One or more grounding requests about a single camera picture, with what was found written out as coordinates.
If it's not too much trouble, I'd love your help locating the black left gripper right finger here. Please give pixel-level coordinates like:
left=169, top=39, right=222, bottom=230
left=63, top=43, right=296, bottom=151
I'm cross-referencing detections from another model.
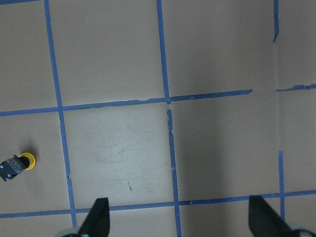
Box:
left=248, top=195, right=316, bottom=237

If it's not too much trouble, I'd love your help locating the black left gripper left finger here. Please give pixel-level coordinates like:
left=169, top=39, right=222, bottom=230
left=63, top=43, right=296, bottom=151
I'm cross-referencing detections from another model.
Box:
left=78, top=197, right=110, bottom=237

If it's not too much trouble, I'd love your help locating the yellow push button switch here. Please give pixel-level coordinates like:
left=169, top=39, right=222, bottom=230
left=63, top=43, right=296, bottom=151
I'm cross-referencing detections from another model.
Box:
left=0, top=153, right=37, bottom=182

